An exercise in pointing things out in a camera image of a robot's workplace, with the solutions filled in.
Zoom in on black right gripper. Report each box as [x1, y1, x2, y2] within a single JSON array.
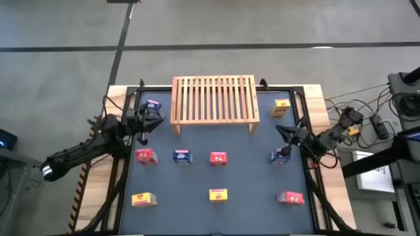
[[276, 118, 316, 156]]

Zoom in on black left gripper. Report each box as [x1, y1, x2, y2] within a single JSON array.
[[126, 104, 165, 146]]

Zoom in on blue Frosted Flakes cereal box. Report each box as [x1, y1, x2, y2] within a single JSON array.
[[172, 149, 194, 166], [144, 99, 166, 119], [267, 147, 292, 165]]

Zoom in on yellow Corn Pops cereal box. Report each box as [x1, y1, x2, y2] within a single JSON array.
[[131, 191, 158, 208], [209, 188, 228, 203], [268, 98, 292, 119]]

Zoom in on red Froot Loops cereal box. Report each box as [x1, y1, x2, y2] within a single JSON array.
[[209, 151, 228, 167], [135, 147, 159, 167], [276, 191, 305, 206]]

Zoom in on wooden slatted shelf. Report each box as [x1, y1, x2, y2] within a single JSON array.
[[169, 74, 261, 137]]

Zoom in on black diagonal support beam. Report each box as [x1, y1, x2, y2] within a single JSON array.
[[341, 134, 420, 180]]

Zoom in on black power strip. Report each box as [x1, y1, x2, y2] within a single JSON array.
[[370, 114, 390, 140]]

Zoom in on white printed sheet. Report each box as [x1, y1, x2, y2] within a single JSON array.
[[352, 149, 396, 193]]

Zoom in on dark blue table mat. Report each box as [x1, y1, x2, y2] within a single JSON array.
[[119, 90, 316, 235]]

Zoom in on yellow black hazard tape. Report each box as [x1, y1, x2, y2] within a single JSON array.
[[67, 157, 91, 234]]

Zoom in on grey equipment stand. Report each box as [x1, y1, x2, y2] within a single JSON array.
[[387, 67, 420, 132]]

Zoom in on dark grey equipment cabinet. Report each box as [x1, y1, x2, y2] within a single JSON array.
[[392, 157, 420, 236]]

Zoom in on black computer tower blue lights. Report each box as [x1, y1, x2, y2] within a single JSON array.
[[0, 128, 18, 151]]

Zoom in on grey metal cart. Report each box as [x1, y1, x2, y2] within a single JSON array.
[[0, 147, 43, 236]]

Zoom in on black aluminium table frame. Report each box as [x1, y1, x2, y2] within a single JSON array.
[[75, 78, 357, 236]]

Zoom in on thin grey cable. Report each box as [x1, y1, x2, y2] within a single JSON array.
[[324, 83, 391, 101]]

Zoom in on coiled black cable bundle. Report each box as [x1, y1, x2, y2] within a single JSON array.
[[392, 92, 420, 118]]

